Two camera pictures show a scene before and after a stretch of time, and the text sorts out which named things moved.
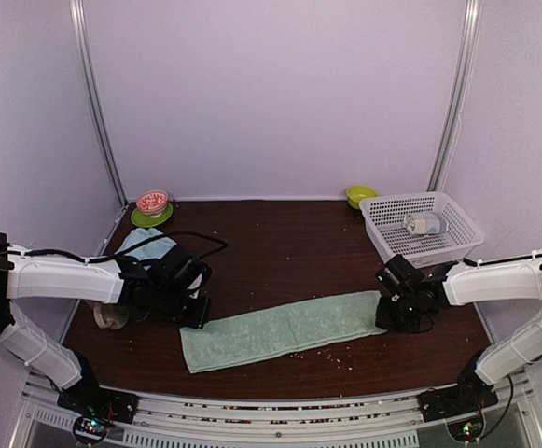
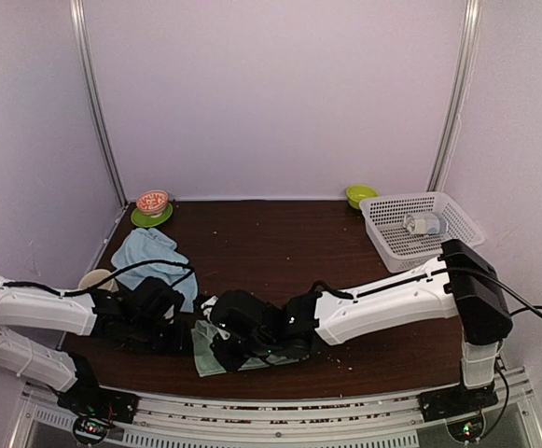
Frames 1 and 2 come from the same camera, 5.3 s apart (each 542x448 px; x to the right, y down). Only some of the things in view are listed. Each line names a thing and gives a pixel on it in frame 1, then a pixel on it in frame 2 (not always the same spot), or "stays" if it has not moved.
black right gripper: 383,322 -> 228,361
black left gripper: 199,316 -> 179,343
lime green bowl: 354,193 stays
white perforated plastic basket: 428,229 stays
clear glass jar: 424,223 stays
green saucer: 142,219 stays
